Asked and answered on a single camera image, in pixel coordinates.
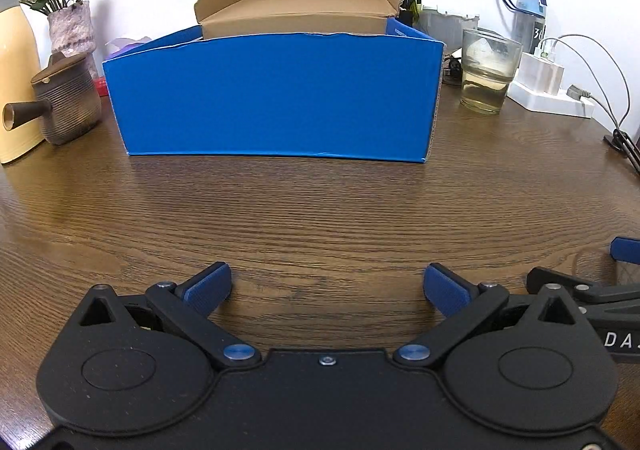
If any white power strip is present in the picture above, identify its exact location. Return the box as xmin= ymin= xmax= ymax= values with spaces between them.
xmin=506 ymin=81 xmax=596 ymax=119

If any white charger adapter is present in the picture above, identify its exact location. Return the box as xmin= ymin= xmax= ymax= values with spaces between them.
xmin=514 ymin=53 xmax=564 ymax=95

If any glass of tea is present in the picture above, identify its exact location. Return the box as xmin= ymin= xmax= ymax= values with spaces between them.
xmin=461 ymin=29 xmax=523 ymax=115

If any brown ceramic teapot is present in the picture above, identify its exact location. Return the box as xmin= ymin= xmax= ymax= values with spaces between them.
xmin=2 ymin=52 xmax=102 ymax=145

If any red small box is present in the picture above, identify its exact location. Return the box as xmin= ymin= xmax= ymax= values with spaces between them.
xmin=94 ymin=77 xmax=108 ymax=98

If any blue water bottle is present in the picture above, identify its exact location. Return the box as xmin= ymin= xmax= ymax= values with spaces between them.
xmin=501 ymin=0 xmax=547 ymax=54

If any white plastic container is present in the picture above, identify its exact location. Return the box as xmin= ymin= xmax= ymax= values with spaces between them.
xmin=418 ymin=9 xmax=480 ymax=55

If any purple tissue pack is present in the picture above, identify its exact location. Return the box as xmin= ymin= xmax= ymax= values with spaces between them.
xmin=105 ymin=36 xmax=151 ymax=58

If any blue cardboard box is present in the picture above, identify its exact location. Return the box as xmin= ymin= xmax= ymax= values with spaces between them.
xmin=103 ymin=0 xmax=444 ymax=163

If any yellow thermos jug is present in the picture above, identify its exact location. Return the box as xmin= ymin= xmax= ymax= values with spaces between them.
xmin=0 ymin=0 xmax=43 ymax=165

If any grey charging cable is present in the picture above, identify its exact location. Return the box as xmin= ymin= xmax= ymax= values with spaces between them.
xmin=537 ymin=32 xmax=640 ymax=176

